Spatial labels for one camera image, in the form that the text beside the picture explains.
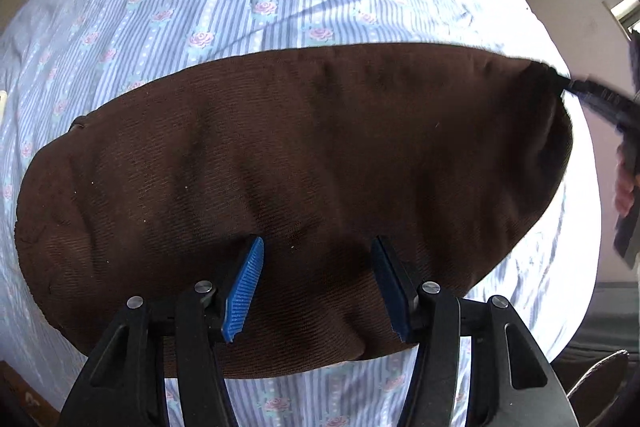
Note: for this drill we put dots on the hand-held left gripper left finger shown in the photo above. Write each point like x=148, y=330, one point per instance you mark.
x=244, y=287

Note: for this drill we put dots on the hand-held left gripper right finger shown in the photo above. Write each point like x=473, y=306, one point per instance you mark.
x=389, y=277

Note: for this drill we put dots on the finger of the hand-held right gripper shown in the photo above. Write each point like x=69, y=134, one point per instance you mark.
x=585, y=88

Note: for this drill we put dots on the brown pants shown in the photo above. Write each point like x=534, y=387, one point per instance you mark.
x=300, y=187

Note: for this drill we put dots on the person's right hand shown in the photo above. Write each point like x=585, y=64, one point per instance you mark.
x=626, y=179

